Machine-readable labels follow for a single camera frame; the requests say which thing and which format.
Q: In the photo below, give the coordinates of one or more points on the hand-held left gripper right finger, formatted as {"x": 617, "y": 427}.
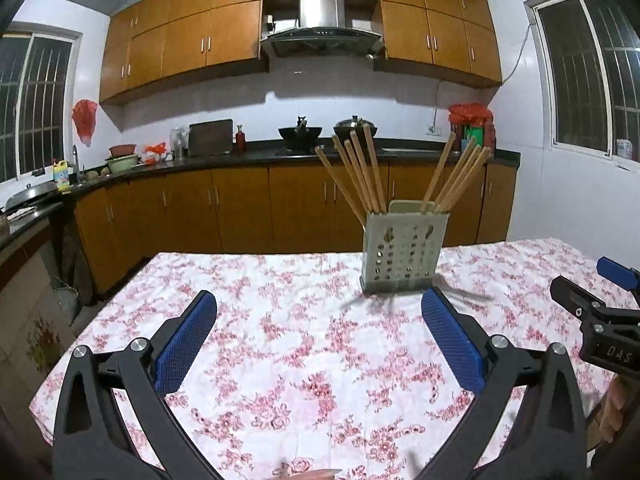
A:
{"x": 452, "y": 340}

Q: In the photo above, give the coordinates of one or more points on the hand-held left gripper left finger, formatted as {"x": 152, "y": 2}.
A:
{"x": 185, "y": 340}

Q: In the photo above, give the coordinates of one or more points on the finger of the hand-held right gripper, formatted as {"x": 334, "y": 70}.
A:
{"x": 616, "y": 271}
{"x": 575, "y": 297}

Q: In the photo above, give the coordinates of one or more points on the white perforated utensil holder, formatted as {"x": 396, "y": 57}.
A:
{"x": 405, "y": 255}

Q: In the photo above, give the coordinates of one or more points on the bunch of wooden chopsticks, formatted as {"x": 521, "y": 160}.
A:
{"x": 376, "y": 170}

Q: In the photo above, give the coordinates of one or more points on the person's right hand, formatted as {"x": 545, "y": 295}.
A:
{"x": 617, "y": 402}

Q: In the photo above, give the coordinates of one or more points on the floral tablecloth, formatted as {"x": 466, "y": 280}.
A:
{"x": 300, "y": 335}

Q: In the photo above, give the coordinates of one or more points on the small plastic bottle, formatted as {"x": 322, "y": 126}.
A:
{"x": 623, "y": 149}

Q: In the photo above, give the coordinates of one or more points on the wooden base cabinets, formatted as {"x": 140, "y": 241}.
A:
{"x": 240, "y": 210}

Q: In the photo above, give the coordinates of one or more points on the green basin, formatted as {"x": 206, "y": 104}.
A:
{"x": 122, "y": 163}

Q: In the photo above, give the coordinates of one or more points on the orange plastic bag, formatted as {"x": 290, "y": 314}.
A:
{"x": 155, "y": 150}

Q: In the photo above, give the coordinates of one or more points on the green packet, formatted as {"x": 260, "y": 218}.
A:
{"x": 467, "y": 132}

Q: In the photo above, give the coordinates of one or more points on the glass jars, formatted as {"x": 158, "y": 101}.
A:
{"x": 179, "y": 142}

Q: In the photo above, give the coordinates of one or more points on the reddish brown bowl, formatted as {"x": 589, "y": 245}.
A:
{"x": 122, "y": 150}

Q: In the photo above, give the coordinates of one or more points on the large barred window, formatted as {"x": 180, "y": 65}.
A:
{"x": 570, "y": 75}

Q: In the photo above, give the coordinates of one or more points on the black kitchen countertop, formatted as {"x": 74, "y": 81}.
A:
{"x": 260, "y": 152}

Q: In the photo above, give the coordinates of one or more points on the yellow detergent bottle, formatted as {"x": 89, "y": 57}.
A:
{"x": 62, "y": 177}

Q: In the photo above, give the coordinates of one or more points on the dark cutting board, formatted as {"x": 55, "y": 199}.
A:
{"x": 210, "y": 137}

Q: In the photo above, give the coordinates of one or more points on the red bottle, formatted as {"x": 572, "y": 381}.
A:
{"x": 240, "y": 140}

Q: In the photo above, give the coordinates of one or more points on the steel faucet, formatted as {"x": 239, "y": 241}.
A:
{"x": 75, "y": 157}

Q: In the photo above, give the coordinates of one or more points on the red bag on packets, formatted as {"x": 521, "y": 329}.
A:
{"x": 470, "y": 111}

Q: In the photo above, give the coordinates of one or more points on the black wok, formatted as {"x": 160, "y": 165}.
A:
{"x": 300, "y": 135}

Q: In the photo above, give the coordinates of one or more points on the wok with lid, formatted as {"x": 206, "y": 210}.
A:
{"x": 356, "y": 125}

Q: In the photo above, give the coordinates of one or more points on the hanging red plastic bag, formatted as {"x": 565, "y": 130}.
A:
{"x": 85, "y": 117}

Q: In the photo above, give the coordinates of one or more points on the small barred window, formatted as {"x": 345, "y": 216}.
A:
{"x": 35, "y": 100}

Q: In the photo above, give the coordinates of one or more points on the steel range hood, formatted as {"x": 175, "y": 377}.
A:
{"x": 320, "y": 10}

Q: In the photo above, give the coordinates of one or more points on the wall power outlet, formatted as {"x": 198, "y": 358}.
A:
{"x": 434, "y": 129}

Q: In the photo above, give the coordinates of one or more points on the wooden wall cabinets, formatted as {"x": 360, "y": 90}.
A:
{"x": 185, "y": 45}

